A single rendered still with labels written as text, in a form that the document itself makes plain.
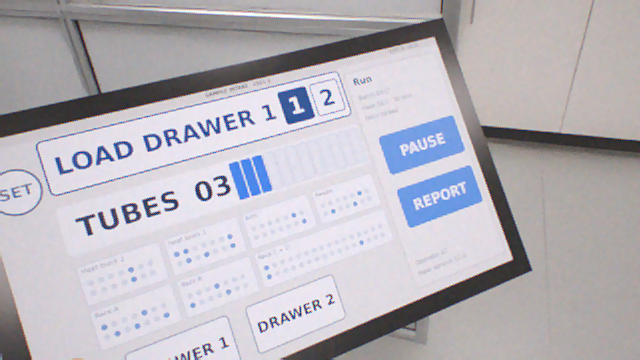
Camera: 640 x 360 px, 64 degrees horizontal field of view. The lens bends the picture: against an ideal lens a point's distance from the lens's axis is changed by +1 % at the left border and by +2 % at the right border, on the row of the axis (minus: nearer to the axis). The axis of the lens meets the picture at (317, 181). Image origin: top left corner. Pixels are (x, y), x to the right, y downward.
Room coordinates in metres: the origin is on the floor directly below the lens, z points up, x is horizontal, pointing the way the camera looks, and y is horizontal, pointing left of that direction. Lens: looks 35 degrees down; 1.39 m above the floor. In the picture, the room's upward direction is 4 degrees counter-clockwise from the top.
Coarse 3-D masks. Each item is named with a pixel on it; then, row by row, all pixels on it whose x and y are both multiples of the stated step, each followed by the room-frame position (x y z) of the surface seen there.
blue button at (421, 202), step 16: (448, 176) 0.46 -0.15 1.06; (464, 176) 0.47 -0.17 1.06; (400, 192) 0.44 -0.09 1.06; (416, 192) 0.44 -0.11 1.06; (432, 192) 0.45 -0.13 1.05; (448, 192) 0.45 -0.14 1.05; (464, 192) 0.45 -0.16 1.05; (480, 192) 0.46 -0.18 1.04; (416, 208) 0.43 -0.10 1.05; (432, 208) 0.43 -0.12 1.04; (448, 208) 0.44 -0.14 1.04; (464, 208) 0.44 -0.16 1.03; (416, 224) 0.42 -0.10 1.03
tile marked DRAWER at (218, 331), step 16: (208, 320) 0.32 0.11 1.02; (224, 320) 0.32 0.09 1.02; (176, 336) 0.30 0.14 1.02; (192, 336) 0.31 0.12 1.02; (208, 336) 0.31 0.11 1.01; (224, 336) 0.31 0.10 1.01; (128, 352) 0.29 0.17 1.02; (144, 352) 0.29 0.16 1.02; (160, 352) 0.29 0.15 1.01; (176, 352) 0.29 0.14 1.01; (192, 352) 0.30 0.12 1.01; (208, 352) 0.30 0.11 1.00; (224, 352) 0.30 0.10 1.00
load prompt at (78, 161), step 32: (256, 96) 0.47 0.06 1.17; (288, 96) 0.48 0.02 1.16; (320, 96) 0.49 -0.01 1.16; (96, 128) 0.42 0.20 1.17; (128, 128) 0.43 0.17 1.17; (160, 128) 0.43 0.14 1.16; (192, 128) 0.44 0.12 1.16; (224, 128) 0.44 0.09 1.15; (256, 128) 0.45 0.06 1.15; (288, 128) 0.46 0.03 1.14; (64, 160) 0.39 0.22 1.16; (96, 160) 0.40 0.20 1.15; (128, 160) 0.40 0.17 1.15; (160, 160) 0.41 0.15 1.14; (64, 192) 0.37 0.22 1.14
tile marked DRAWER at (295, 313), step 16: (304, 288) 0.35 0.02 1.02; (320, 288) 0.35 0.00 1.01; (336, 288) 0.36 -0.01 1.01; (256, 304) 0.33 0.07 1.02; (272, 304) 0.34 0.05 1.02; (288, 304) 0.34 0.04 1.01; (304, 304) 0.34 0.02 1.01; (320, 304) 0.34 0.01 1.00; (336, 304) 0.35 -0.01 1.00; (256, 320) 0.32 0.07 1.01; (272, 320) 0.33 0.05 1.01; (288, 320) 0.33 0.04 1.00; (304, 320) 0.33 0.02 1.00; (320, 320) 0.33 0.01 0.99; (336, 320) 0.34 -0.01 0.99; (256, 336) 0.31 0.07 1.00; (272, 336) 0.32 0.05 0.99; (288, 336) 0.32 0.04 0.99; (304, 336) 0.32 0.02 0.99
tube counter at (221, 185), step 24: (288, 144) 0.45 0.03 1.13; (312, 144) 0.45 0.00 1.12; (336, 144) 0.46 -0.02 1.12; (360, 144) 0.47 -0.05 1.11; (216, 168) 0.42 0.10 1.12; (240, 168) 0.42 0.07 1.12; (264, 168) 0.43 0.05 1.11; (288, 168) 0.43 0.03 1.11; (312, 168) 0.44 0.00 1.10; (336, 168) 0.44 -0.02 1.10; (192, 192) 0.40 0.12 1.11; (216, 192) 0.40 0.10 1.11; (240, 192) 0.40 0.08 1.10; (264, 192) 0.41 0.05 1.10
